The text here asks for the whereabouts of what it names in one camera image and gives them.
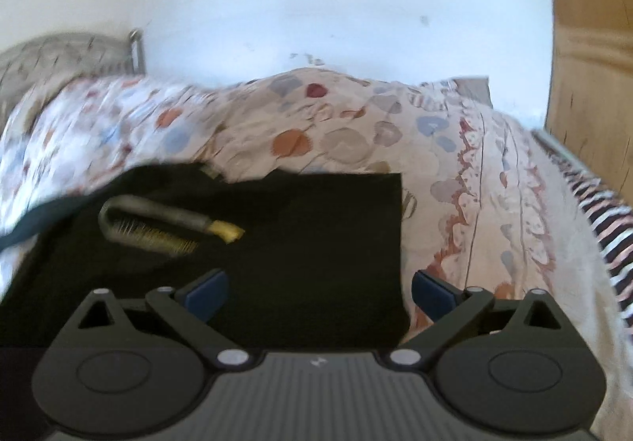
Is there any printed blanket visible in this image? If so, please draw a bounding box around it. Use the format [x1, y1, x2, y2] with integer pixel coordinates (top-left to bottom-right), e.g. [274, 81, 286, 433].
[0, 68, 630, 441]

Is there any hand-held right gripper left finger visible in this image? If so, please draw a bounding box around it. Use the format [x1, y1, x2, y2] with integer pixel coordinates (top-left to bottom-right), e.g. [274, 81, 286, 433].
[68, 268, 253, 370]

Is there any striped cloth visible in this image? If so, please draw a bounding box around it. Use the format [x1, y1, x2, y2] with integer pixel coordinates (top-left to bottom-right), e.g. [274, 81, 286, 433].
[558, 163, 633, 323]

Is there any metal bed headboard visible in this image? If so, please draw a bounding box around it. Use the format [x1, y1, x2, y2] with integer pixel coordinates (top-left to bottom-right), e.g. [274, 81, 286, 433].
[0, 28, 148, 77]

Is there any grey pillow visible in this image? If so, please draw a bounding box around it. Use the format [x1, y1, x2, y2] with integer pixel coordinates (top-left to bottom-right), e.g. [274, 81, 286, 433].
[454, 77, 493, 108]

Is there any black garment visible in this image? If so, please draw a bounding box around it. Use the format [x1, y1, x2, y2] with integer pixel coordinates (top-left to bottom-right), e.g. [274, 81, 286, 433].
[0, 163, 412, 349]

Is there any beige patterned pillow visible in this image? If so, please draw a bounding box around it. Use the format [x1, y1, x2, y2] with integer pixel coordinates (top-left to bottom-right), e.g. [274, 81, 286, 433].
[0, 60, 75, 102]

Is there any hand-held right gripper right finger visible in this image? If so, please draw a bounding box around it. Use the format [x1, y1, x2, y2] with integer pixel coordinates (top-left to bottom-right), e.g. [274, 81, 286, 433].
[388, 269, 575, 369]

